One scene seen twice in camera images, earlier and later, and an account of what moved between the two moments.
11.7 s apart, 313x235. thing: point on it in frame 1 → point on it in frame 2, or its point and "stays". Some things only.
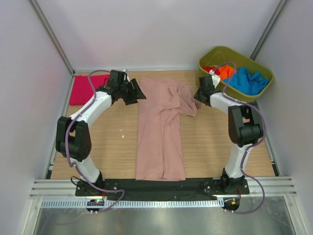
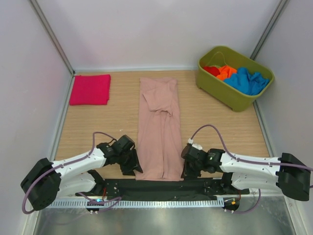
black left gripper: x=139 y=94 → x=128 y=169
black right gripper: x=197 y=96 → x=187 y=172
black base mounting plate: x=166 y=188 stays
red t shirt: x=216 y=70 stays
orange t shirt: x=226 y=72 stays
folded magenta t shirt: x=82 y=89 stays
